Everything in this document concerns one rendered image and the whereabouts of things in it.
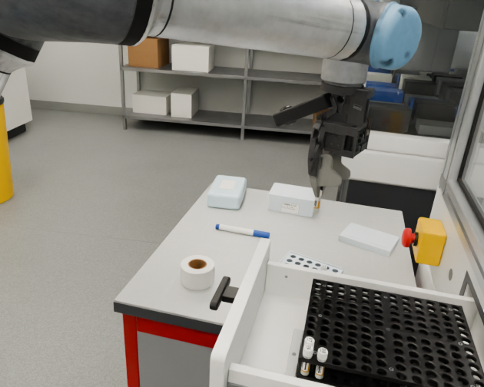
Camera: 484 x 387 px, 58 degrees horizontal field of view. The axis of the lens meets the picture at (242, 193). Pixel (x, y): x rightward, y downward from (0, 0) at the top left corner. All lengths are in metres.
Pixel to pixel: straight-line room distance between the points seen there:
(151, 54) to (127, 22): 4.10
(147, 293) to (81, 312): 1.23
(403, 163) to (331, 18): 0.93
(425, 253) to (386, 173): 0.51
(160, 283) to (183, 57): 3.58
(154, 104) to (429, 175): 3.56
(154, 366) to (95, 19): 0.75
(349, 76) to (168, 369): 0.66
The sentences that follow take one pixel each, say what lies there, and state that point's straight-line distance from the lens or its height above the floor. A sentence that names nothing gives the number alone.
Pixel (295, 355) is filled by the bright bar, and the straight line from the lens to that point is 0.66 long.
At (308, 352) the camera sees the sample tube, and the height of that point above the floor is 0.91.
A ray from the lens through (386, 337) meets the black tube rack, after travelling 0.65.
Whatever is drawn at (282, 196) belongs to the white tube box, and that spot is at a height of 0.81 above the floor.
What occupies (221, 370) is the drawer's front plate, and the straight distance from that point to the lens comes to 0.55.
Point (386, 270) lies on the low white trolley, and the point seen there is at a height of 0.76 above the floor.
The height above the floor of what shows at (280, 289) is 0.85.
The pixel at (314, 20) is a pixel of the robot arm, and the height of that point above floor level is 1.29.
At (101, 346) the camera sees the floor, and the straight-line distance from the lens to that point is 1.94.
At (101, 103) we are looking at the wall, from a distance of 5.26.
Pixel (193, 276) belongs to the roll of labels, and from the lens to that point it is 0.89.
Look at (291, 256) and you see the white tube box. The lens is 0.98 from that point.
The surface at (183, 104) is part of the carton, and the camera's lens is 4.50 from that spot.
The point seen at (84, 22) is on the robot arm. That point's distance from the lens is 0.38.
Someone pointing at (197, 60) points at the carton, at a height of 0.73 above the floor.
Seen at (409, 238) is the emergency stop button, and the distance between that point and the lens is 0.94.
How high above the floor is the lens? 1.30
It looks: 24 degrees down
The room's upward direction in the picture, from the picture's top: 3 degrees clockwise
